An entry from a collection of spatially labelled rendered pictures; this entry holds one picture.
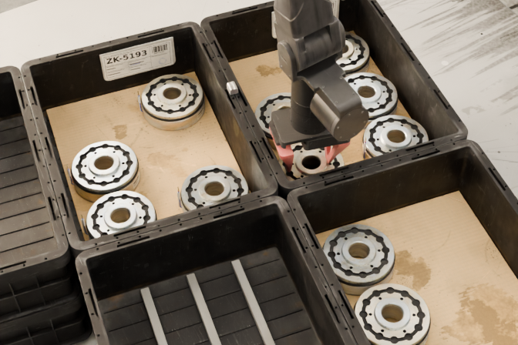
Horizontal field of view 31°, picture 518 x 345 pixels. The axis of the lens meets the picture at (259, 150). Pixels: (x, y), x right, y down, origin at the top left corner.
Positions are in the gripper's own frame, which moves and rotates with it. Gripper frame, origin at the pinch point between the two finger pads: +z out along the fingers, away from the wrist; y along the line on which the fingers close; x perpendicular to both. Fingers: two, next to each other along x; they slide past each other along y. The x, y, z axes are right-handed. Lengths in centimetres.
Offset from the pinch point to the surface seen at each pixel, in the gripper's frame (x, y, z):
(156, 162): 9.9, -22.0, 4.4
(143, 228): -10.3, -26.6, -5.7
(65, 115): 24.2, -34.7, 4.6
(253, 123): 4.7, -7.3, -5.7
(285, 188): -8.6, -6.1, -5.8
